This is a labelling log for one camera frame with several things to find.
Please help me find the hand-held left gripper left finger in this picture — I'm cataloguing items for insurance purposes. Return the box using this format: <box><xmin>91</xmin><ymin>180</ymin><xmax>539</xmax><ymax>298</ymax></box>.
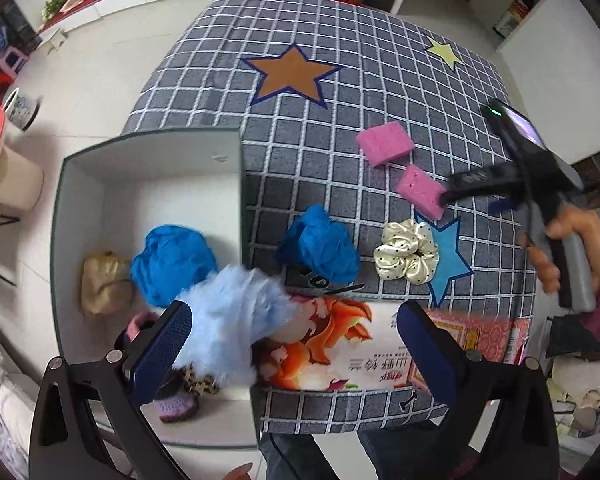
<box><xmin>28</xmin><ymin>300</ymin><xmax>193</xmax><ymax>480</ymax></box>

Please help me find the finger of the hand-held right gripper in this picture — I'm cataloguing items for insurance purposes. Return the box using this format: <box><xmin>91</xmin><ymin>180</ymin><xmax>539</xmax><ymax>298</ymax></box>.
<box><xmin>487</xmin><ymin>195</ymin><xmax>528</xmax><ymax>213</ymax></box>
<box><xmin>442</xmin><ymin>164</ymin><xmax>527</xmax><ymax>207</ymax></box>

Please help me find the leopard print scrunchie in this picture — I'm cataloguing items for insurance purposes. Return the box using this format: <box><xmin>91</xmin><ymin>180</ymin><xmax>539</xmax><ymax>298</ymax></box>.
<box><xmin>182</xmin><ymin>367</ymin><xmax>221</xmax><ymax>396</ymax></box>

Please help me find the white ceramic vase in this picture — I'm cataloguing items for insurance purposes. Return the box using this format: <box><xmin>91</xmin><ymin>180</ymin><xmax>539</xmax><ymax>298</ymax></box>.
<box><xmin>2</xmin><ymin>87</ymin><xmax>41</xmax><ymax>133</ymax></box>

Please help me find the beige cylinder stool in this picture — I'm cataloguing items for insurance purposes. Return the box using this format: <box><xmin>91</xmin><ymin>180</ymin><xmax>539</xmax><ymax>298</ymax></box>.
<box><xmin>0</xmin><ymin>147</ymin><xmax>46</xmax><ymax>211</ymax></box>

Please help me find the person's right hand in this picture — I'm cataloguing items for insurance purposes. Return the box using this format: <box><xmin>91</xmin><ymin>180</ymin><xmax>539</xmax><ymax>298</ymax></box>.
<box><xmin>525</xmin><ymin>207</ymin><xmax>600</xmax><ymax>293</ymax></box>

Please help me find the light blue fluffy scrunchie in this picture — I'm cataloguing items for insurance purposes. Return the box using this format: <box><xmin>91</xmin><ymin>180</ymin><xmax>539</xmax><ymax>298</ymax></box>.
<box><xmin>172</xmin><ymin>266</ymin><xmax>301</xmax><ymax>388</ymax></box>

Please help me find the small leafy plant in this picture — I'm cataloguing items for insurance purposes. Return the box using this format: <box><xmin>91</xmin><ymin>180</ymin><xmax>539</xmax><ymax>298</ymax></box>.
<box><xmin>42</xmin><ymin>0</ymin><xmax>76</xmax><ymax>21</ymax></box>

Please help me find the blue cloth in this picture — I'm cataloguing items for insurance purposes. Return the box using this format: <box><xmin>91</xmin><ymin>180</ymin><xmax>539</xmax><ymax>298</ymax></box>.
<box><xmin>276</xmin><ymin>205</ymin><xmax>361</xmax><ymax>283</ymax></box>
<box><xmin>130</xmin><ymin>225</ymin><xmax>218</xmax><ymax>308</ymax></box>

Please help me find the cream polka-dot scrunchie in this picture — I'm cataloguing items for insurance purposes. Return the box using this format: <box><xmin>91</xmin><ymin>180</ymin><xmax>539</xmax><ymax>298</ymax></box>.
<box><xmin>373</xmin><ymin>221</ymin><xmax>439</xmax><ymax>285</ymax></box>

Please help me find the white storage box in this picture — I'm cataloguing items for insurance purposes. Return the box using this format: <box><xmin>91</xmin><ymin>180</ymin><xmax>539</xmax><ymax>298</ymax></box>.
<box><xmin>50</xmin><ymin>127</ymin><xmax>261</xmax><ymax>448</ymax></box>

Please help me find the floral printed carton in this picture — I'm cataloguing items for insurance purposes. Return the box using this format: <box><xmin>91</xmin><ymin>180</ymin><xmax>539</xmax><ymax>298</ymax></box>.
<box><xmin>250</xmin><ymin>295</ymin><xmax>451</xmax><ymax>391</ymax></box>

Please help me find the red patterned box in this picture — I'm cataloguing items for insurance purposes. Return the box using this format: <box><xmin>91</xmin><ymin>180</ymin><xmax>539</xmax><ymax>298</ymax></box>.
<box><xmin>422</xmin><ymin>310</ymin><xmax>531</xmax><ymax>366</ymax></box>

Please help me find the white appliance with red label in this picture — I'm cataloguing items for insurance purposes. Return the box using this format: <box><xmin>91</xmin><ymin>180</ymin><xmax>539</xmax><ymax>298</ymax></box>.
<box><xmin>492</xmin><ymin>0</ymin><xmax>536</xmax><ymax>38</ymax></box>

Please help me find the pink plastic stool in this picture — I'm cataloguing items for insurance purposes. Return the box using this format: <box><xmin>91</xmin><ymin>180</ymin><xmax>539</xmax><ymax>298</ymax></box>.
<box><xmin>0</xmin><ymin>50</ymin><xmax>28</xmax><ymax>78</ymax></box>

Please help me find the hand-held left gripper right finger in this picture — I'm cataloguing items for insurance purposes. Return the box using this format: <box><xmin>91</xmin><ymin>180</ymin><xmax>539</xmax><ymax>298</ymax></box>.
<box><xmin>397</xmin><ymin>300</ymin><xmax>561</xmax><ymax>480</ymax></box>

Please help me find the beige cloth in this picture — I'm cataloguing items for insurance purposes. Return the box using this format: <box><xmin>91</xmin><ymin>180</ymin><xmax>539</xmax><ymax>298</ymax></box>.
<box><xmin>81</xmin><ymin>251</ymin><xmax>133</xmax><ymax>316</ymax></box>

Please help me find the small white stool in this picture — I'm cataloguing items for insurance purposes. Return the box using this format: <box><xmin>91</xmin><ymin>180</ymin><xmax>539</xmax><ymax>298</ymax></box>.
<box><xmin>42</xmin><ymin>27</ymin><xmax>71</xmax><ymax>53</ymax></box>

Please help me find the white plush toy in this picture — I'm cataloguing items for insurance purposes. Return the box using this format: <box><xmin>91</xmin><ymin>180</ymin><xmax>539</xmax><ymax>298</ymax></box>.
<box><xmin>550</xmin><ymin>355</ymin><xmax>600</xmax><ymax>426</ymax></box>

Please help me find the pink sponge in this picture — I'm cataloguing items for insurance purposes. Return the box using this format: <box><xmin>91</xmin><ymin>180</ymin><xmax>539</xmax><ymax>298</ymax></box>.
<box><xmin>396</xmin><ymin>164</ymin><xmax>448</xmax><ymax>220</ymax></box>
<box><xmin>356</xmin><ymin>122</ymin><xmax>415</xmax><ymax>167</ymax></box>

